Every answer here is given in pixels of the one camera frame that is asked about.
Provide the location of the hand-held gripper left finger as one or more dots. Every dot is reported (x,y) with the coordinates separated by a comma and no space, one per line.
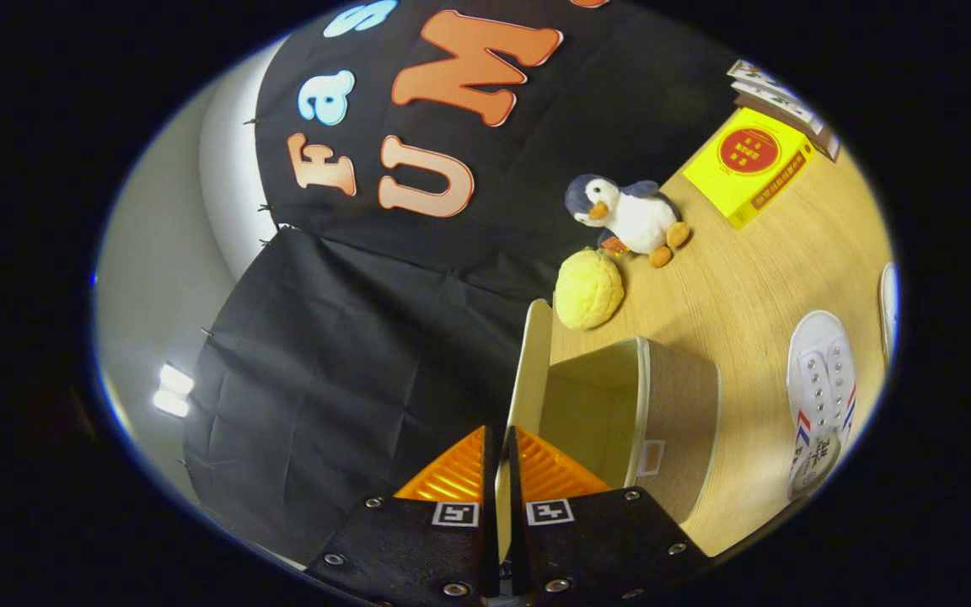
(485,548)

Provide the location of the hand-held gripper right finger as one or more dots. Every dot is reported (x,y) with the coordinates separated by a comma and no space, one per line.
(523,552)

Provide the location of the beige fabric storage box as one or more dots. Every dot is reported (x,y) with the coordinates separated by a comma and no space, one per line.
(679,421)

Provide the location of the white shoe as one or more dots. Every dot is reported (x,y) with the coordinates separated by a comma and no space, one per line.
(890,312)
(823,388)

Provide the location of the black backdrop cloth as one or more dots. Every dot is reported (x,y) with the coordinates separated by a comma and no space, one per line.
(351,337)

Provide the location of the yellow plush ball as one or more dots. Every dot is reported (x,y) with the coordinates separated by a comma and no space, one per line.
(588,291)

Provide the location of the ceiling light panel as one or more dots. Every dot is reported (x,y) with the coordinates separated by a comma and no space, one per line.
(174,392)

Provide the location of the penguin plush toy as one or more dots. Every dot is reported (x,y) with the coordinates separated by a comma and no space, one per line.
(633,215)

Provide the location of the yellow book with red circle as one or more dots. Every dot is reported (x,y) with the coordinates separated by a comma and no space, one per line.
(743,173)

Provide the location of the white illustrated book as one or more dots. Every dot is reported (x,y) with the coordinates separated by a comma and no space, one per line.
(780,105)
(755,74)

